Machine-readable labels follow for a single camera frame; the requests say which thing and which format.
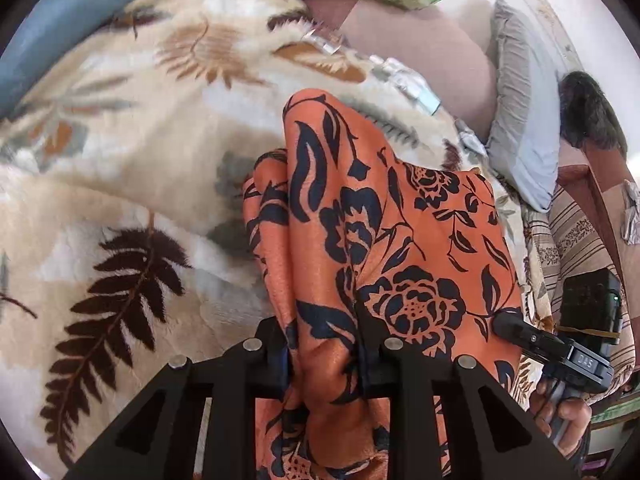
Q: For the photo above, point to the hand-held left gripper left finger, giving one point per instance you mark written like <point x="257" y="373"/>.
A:
<point x="272" y="365"/>

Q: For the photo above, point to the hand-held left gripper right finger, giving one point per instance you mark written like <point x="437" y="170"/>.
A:
<point x="372" y="365"/>

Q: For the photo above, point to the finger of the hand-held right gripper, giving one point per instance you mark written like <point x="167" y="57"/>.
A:
<point x="520" y="332"/>

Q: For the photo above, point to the orange floral garment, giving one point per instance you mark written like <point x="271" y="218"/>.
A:
<point x="400" y="210"/>

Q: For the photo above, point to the person's right hand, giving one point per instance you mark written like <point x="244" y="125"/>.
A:
<point x="575" y="422"/>

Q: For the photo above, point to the striped bedsheet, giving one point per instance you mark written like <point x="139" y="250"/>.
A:
<point x="570" y="240"/>

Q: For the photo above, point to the crumpled silver wrapper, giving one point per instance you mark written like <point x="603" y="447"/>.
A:
<point x="631" y="215"/>

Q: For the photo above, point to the dark furry cushion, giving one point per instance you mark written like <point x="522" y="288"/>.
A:
<point x="590" y="110"/>

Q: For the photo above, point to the silver foil blister strip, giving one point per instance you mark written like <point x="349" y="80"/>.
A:
<point x="410" y="85"/>
<point x="325" y="40"/>
<point x="471" y="140"/>

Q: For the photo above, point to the grey frilled pillow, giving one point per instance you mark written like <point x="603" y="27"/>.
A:
<point x="525" y="110"/>

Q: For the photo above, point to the beige leaf print blanket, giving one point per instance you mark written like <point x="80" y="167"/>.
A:
<point x="125" y="160"/>

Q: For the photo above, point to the pink pillow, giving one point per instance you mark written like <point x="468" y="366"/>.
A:
<point x="425" y="50"/>

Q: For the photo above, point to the blue pillow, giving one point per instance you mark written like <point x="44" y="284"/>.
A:
<point x="50" y="35"/>

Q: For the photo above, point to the wooden bed frame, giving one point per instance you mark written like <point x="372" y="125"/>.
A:
<point x="605" y="195"/>

